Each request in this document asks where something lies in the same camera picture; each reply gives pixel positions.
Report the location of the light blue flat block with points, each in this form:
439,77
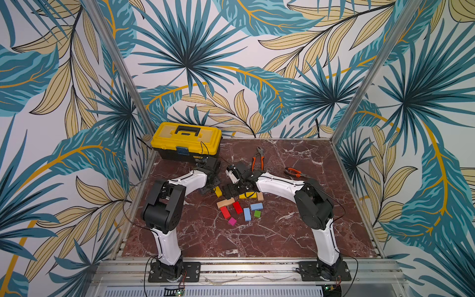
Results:
256,206

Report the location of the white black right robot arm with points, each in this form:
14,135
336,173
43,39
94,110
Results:
314,205

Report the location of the yellow black toolbox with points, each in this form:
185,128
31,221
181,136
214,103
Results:
185,142

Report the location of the yellow long block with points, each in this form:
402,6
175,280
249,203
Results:
249,195

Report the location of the light blue upright block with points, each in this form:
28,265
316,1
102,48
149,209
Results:
247,214

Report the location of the magenta small cube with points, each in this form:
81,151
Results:
232,221

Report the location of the orange needle nose pliers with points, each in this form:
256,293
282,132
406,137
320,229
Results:
296,173

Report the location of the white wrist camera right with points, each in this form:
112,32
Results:
231,175

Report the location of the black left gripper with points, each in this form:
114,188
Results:
216,181

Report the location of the orange groove joint pliers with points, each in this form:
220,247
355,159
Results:
258,160

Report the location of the silver left corner post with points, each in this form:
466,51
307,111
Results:
110,44

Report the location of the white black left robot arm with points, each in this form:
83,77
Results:
163,210

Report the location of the aluminium front rail frame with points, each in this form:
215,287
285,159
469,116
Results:
250,277

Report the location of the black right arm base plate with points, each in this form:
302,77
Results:
315,271

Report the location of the silver aluminium corner post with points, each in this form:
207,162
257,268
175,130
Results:
393,38

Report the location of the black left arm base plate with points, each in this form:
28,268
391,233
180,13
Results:
187,271

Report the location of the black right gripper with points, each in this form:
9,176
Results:
234,187

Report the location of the red block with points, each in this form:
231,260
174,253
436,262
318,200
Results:
225,212
237,207

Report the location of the yellow short block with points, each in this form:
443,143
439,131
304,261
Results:
218,192

